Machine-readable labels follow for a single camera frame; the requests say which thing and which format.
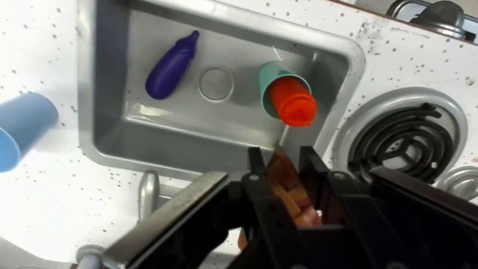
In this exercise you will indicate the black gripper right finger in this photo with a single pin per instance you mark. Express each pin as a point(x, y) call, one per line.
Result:
point(322, 188)

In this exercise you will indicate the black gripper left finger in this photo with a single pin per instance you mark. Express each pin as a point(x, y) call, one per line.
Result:
point(263, 194)

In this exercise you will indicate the brown toy pizza slice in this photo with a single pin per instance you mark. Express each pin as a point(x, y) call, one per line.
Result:
point(288, 194)

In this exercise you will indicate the black coil stove burner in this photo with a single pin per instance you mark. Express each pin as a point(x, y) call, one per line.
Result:
point(397, 129)

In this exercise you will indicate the grey toy sink basin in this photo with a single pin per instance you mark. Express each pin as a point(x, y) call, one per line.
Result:
point(149, 124)

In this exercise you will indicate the grey stove knob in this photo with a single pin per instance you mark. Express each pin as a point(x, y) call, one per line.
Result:
point(460, 184)

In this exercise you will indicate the grey toy faucet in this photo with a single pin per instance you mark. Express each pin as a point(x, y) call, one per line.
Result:
point(148, 194)

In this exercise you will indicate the purple toy eggplant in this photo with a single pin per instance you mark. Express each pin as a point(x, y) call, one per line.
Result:
point(169, 72)

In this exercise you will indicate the white speckled toy kitchen counter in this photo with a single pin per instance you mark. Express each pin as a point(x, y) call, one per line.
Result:
point(45, 199)

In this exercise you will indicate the blue plastic cup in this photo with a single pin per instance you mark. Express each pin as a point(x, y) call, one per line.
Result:
point(24, 124)

